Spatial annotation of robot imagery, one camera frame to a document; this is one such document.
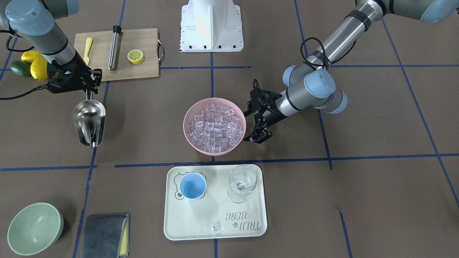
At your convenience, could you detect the light blue cup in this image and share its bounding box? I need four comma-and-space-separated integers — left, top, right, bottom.
179, 172, 207, 200

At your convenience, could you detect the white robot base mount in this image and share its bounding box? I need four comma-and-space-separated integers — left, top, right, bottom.
179, 0, 244, 53

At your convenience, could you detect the yellow lemon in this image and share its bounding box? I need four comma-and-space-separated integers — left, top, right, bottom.
21, 49, 44, 64
30, 57, 48, 81

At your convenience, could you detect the cream bear tray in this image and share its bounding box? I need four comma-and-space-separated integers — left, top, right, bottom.
164, 164, 268, 240

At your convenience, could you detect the grey folded cloth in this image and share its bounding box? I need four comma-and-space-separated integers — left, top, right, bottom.
80, 213, 131, 258

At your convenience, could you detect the clear ice cubes pile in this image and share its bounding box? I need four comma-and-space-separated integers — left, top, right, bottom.
186, 103, 244, 151

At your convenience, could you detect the pink bowl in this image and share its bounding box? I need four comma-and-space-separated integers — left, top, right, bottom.
183, 97, 247, 156

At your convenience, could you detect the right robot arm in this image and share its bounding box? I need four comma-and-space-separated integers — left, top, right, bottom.
1, 0, 102, 95

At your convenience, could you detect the green avocado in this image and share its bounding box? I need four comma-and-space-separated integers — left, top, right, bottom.
10, 61, 32, 78

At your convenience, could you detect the single ice cube on tray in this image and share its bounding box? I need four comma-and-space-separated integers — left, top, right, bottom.
212, 223, 221, 233

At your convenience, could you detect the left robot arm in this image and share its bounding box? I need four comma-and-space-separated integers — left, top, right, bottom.
243, 0, 459, 144

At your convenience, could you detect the lemon half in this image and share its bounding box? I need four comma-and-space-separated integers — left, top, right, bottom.
127, 49, 145, 64

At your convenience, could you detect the metal cylinder rod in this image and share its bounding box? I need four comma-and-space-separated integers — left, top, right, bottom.
108, 25, 123, 71

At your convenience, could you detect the yellow plastic knife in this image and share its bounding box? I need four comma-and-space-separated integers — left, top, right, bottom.
82, 37, 93, 66

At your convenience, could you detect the wooden cutting board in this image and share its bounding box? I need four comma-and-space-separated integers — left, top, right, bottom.
74, 28, 160, 81

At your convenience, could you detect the green bowl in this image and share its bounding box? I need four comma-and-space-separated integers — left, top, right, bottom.
7, 202, 64, 256

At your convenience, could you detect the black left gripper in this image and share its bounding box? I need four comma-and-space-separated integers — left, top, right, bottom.
243, 79, 284, 144

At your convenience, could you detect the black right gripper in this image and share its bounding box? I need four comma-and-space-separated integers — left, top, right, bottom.
47, 57, 102, 94

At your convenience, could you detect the clear wine glass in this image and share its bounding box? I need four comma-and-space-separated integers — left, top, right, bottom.
228, 164, 258, 204

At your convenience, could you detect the metal ice scoop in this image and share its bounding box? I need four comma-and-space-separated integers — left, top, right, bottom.
73, 89, 106, 148

